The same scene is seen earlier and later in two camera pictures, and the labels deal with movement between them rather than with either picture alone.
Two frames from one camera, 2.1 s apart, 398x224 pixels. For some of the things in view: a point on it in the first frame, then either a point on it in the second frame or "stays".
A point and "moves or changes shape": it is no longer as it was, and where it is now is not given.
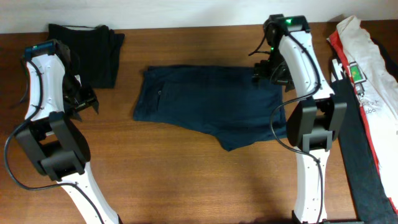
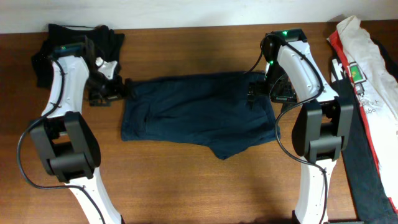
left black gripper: x=91 y=99 → x=115 y=91
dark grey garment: x=371 y=203 stays
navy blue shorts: x=229 y=101 moves or changes shape
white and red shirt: x=375 y=81 stays
